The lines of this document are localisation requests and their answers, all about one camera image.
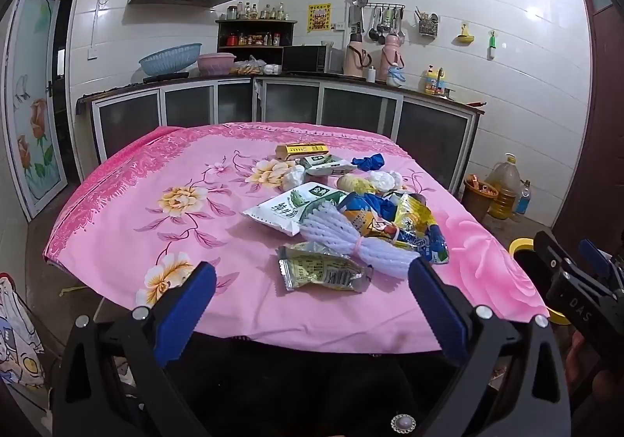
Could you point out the glass door kitchen cabinets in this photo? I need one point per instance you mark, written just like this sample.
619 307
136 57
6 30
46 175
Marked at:
185 105

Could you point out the slim pink thermos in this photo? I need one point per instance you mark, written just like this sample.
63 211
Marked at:
390 51

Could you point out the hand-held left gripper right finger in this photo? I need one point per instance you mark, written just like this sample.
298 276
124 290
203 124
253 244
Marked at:
438 315

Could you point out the yellow wall hook holder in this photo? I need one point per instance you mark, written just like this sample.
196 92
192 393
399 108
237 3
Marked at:
465 38

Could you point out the yellow brown carton box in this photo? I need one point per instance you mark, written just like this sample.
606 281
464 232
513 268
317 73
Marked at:
302 151

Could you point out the small white bottle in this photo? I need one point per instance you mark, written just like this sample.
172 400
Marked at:
372 75

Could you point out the white foam fruit net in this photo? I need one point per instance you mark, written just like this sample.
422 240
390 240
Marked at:
336 232

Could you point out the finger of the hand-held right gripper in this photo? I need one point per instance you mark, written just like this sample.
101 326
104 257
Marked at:
594 255
575 295

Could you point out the yellow rimmed black bin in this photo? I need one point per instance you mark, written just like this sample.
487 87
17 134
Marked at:
526 266

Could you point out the yellow dish soap bottle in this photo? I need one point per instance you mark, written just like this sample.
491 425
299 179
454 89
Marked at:
430 82

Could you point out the large white green snack bag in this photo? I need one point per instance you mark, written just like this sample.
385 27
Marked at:
287 210

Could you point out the brown wooden door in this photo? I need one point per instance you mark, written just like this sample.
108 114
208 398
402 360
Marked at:
594 125

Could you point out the row of condiment jars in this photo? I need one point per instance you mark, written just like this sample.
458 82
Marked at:
256 39

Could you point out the orange bucket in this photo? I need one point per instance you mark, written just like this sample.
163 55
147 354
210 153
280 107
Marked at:
477 200

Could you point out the pink plastic basin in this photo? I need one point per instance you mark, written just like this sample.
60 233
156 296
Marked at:
217 64

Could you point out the plastic bag of food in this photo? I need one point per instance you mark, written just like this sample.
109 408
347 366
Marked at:
246 68

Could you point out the dark wooden corner shelf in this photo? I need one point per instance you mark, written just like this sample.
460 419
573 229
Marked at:
224 34

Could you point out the yellow blue snack wrapper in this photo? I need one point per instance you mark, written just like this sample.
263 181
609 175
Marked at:
417 227

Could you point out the silver green snack wrapper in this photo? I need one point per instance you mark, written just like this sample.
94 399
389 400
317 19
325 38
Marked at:
317 271

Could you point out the pink floral tablecloth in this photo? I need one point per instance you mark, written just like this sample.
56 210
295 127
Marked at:
122 203

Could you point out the black microwave oven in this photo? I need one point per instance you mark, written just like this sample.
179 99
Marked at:
302 59

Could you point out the blue plastic basket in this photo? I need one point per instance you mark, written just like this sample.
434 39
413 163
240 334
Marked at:
170 57

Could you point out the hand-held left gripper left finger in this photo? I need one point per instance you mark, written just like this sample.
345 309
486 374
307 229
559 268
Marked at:
185 315

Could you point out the large cooking oil bottle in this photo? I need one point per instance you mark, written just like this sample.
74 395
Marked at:
504 188

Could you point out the metal chopstick holder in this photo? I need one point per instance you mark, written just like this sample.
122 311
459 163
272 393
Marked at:
428 26

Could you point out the blue white plastic bag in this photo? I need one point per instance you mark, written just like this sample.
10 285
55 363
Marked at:
397 76

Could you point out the hanging utensil rack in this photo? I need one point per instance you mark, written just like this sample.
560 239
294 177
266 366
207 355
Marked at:
385 20

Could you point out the blue water bottle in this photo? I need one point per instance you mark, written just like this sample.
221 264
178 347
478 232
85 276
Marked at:
523 200

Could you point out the flower printed glass door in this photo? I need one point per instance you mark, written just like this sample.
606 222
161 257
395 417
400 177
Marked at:
34 76

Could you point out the green white brush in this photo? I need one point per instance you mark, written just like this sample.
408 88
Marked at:
492 44

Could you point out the crumpled yellow paper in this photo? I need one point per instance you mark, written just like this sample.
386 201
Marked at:
351 183

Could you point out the cartoon printed cloth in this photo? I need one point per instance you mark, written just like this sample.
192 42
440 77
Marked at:
17 344

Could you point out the row of glass bottles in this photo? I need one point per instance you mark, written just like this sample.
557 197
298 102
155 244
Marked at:
253 11

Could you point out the small green white packet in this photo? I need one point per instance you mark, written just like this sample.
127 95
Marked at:
324 166

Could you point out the yellow wall poster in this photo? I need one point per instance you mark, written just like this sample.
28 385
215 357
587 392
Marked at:
319 17

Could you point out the wide pink thermos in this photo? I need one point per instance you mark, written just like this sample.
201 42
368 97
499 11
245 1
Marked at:
356 61

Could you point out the orange blue snack wrapper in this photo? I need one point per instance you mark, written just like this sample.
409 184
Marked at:
363 222

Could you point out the small white bag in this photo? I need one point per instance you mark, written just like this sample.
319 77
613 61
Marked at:
272 69

